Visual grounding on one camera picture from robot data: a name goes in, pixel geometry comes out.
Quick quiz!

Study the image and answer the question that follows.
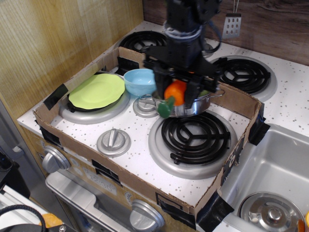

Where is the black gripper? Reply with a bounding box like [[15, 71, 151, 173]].
[[144, 20, 222, 109]]

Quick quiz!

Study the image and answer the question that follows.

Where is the orange toy carrot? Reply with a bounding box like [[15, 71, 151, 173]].
[[157, 80, 187, 118]]

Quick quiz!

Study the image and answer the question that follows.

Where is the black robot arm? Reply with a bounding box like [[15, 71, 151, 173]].
[[144, 0, 222, 108]]

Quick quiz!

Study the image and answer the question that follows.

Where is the light green plate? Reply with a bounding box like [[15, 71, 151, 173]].
[[68, 73, 125, 110]]

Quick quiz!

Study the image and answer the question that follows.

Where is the green toy vegetable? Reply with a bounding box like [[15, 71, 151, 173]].
[[199, 90, 210, 97]]

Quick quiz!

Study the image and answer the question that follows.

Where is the small silver pot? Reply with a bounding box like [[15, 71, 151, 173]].
[[150, 88, 225, 117]]

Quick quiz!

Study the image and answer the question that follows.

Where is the light blue bowl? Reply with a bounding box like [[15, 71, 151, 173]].
[[124, 68, 156, 97]]

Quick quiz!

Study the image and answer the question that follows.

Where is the middle silver stove knob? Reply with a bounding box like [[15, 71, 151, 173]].
[[133, 94, 158, 118]]

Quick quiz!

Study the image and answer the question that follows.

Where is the silver stove knob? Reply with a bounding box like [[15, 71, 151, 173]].
[[97, 129, 131, 158], [202, 39, 214, 59], [133, 94, 158, 118]]

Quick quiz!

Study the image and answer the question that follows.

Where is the back silver stove knob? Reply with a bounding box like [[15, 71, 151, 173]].
[[202, 39, 214, 59]]

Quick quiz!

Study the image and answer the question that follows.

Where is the back left stove burner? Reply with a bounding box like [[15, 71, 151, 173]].
[[114, 30, 167, 53]]

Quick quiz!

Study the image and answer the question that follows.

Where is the stove burner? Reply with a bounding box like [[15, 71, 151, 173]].
[[148, 112, 238, 180], [59, 90, 130, 125], [114, 30, 167, 53], [211, 55, 278, 102]]

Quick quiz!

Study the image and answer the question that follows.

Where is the cardboard fence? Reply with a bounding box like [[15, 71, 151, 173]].
[[34, 47, 268, 232]]

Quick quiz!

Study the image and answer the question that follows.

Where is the front right stove burner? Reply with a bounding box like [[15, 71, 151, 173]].
[[148, 112, 238, 180]]

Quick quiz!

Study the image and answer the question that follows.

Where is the back right stove burner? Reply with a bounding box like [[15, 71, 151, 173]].
[[211, 55, 278, 102]]

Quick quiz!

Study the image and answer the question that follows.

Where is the front left stove burner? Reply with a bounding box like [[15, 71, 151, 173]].
[[59, 90, 130, 125]]

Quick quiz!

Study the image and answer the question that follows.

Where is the hanging silver spatula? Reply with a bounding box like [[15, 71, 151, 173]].
[[222, 0, 242, 39]]

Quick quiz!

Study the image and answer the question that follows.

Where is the front silver stove knob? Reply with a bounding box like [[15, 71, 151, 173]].
[[97, 129, 131, 158]]

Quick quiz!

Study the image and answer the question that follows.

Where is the silver sink basin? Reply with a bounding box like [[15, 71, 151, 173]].
[[197, 124, 309, 232]]

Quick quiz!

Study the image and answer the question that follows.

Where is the right oven front knob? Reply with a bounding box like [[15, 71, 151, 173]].
[[129, 199, 165, 232]]

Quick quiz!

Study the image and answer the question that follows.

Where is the oven knob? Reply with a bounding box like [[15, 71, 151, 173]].
[[129, 199, 165, 232], [42, 145, 71, 174]]

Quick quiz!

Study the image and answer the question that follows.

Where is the left oven front knob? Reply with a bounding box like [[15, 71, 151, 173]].
[[42, 145, 71, 174]]

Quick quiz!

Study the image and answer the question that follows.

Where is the silver pot lid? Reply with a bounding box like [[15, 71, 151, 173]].
[[238, 192, 307, 232]]

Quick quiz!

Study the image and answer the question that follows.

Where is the silver oven door handle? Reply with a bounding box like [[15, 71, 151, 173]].
[[45, 172, 128, 232]]

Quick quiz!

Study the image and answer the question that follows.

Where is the black braided cable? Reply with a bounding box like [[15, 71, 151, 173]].
[[0, 204, 46, 232]]

